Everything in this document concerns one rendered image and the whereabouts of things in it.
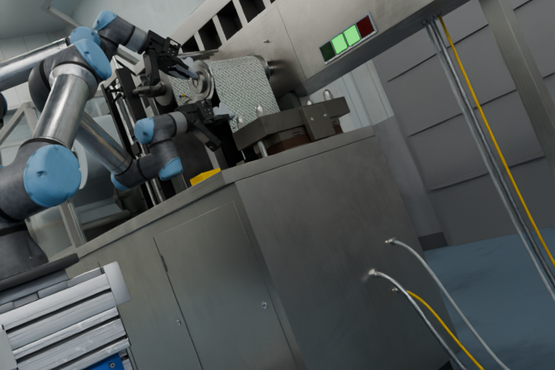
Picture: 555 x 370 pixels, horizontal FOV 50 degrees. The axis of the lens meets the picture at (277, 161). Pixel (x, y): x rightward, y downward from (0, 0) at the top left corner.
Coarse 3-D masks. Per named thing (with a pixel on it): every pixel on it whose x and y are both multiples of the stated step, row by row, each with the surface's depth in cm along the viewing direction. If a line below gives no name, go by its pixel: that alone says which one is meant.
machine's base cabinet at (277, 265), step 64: (256, 192) 162; (320, 192) 177; (384, 192) 194; (128, 256) 214; (192, 256) 182; (256, 256) 159; (320, 256) 169; (384, 256) 185; (128, 320) 226; (192, 320) 191; (256, 320) 166; (320, 320) 162; (384, 320) 177; (448, 320) 195
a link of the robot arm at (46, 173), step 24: (72, 48) 147; (96, 48) 151; (48, 72) 149; (72, 72) 143; (96, 72) 147; (72, 96) 138; (48, 120) 130; (72, 120) 133; (24, 144) 123; (48, 144) 122; (72, 144) 131; (0, 168) 121; (24, 168) 116; (48, 168) 116; (72, 168) 122; (0, 192) 117; (24, 192) 116; (48, 192) 116; (72, 192) 120; (24, 216) 121
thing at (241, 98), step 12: (240, 84) 205; (252, 84) 208; (264, 84) 212; (228, 96) 200; (240, 96) 203; (252, 96) 207; (264, 96) 210; (228, 108) 198; (240, 108) 202; (252, 108) 205; (264, 108) 208; (276, 108) 212; (228, 120) 197; (252, 120) 203
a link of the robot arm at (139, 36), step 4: (136, 28) 187; (136, 32) 186; (140, 32) 187; (144, 32) 188; (132, 36) 185; (136, 36) 186; (140, 36) 187; (144, 36) 187; (132, 40) 186; (136, 40) 186; (140, 40) 187; (144, 40) 188; (128, 44) 186; (132, 44) 186; (136, 44) 187; (140, 44) 187; (128, 48) 188; (132, 48) 188; (136, 48) 188; (140, 48) 188
